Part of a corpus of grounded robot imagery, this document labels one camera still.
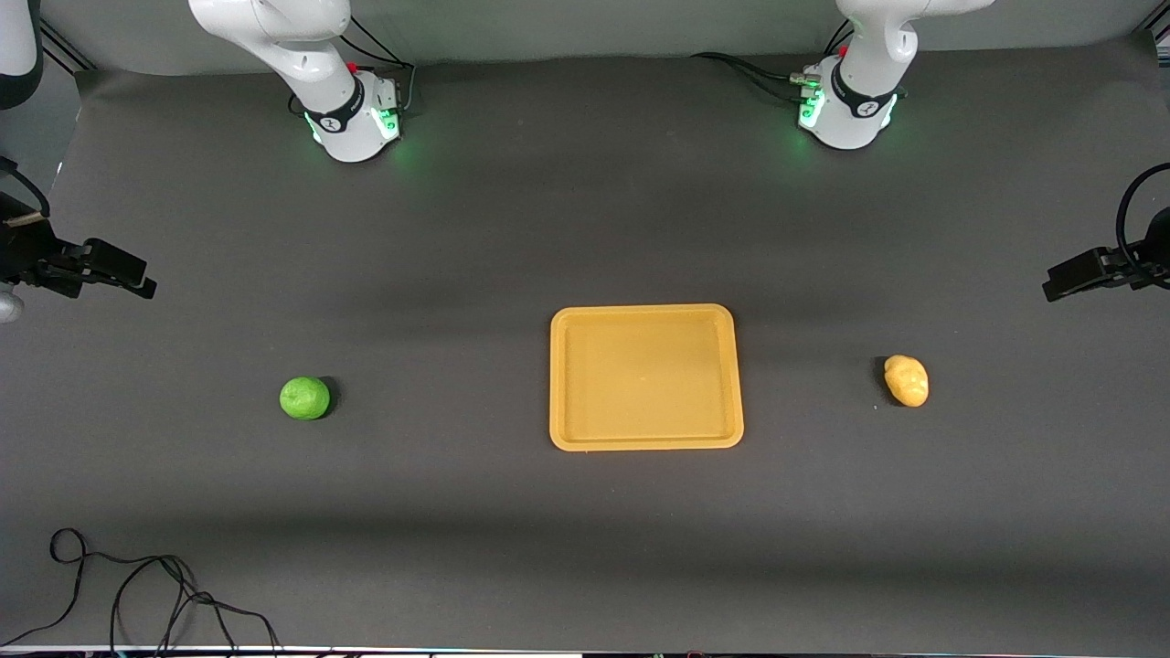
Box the black arm base cables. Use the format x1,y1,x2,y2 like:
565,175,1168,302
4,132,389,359
692,18,856,106
288,14,417,120

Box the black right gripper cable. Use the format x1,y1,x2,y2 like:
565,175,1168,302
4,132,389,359
0,155,51,220

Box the thin black loose cable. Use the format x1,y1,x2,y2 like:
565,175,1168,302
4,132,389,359
0,527,284,652

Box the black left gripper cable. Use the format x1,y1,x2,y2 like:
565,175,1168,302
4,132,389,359
1113,162,1170,275

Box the yellow potato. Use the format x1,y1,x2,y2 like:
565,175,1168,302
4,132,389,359
883,355,930,408

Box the dark grey table mat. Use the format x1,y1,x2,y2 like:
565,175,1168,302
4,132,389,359
0,37,1170,652

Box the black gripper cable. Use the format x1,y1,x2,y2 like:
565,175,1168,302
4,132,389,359
1113,162,1170,275
0,155,51,220

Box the black left arm base cables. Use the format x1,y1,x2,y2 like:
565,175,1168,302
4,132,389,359
692,18,856,106

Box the orange plastic tray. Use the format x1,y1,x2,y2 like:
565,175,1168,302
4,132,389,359
548,303,745,452

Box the green lime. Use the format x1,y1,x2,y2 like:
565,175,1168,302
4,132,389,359
279,376,332,421

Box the black right arm base cables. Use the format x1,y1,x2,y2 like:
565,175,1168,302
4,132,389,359
288,14,417,120

